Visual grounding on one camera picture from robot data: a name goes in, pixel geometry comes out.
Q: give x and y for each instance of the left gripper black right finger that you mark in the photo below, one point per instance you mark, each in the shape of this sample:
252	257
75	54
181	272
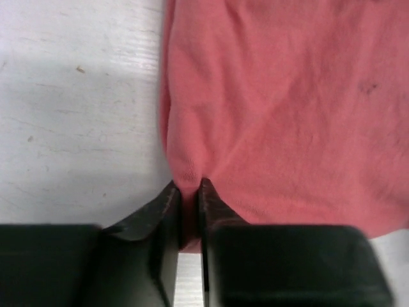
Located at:
213	213

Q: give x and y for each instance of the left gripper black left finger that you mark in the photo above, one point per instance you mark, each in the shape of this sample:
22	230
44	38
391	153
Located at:
141	254

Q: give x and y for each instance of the salmon pink t-shirt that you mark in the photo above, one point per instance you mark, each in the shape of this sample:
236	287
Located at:
297	111

